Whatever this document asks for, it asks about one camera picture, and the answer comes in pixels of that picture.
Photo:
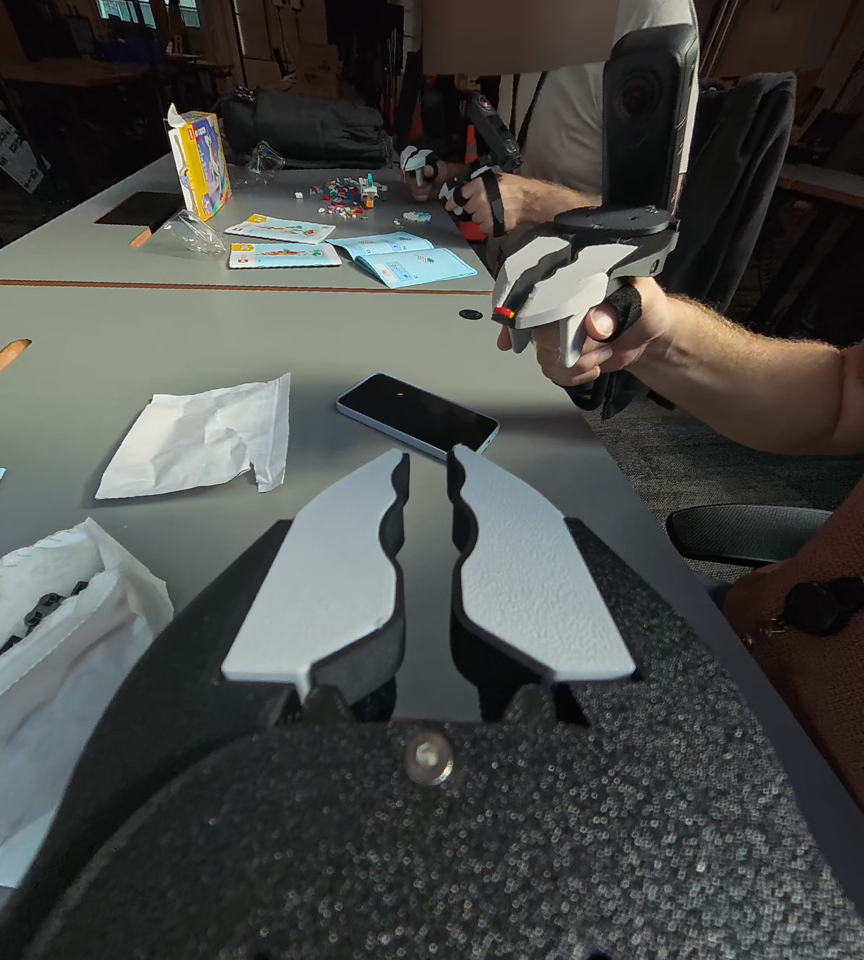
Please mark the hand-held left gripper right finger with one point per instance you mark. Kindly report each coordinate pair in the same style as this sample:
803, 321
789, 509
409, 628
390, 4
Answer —
544, 600

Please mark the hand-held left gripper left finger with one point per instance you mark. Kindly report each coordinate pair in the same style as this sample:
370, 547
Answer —
312, 600

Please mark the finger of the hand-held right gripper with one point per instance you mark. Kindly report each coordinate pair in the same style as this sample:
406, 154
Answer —
574, 282
529, 263

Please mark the small red lego piece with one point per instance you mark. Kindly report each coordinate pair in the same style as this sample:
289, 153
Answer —
504, 315

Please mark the large plain white paper bag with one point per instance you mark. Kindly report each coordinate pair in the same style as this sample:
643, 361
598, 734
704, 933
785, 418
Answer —
200, 435

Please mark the torn printed white paper bag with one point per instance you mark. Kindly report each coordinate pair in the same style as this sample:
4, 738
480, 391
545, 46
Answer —
35, 735

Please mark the person's right forearm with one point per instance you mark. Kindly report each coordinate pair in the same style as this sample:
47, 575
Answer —
762, 383

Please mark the colourful lego pile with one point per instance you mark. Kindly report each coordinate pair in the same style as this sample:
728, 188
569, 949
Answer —
350, 195

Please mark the person's right hand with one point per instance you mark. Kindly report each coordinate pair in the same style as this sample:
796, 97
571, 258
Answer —
627, 357

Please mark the open blue instruction booklet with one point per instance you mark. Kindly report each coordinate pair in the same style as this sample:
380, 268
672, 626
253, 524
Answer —
410, 258

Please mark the black smartphone blue case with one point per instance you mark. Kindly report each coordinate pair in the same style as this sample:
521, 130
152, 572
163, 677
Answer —
417, 416

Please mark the black mesh office chair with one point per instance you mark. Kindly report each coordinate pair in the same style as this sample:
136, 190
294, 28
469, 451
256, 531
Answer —
747, 533

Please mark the black backpack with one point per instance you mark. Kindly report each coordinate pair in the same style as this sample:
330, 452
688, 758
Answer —
305, 128

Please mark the small yellow white box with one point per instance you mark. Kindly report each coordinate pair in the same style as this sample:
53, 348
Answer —
200, 162

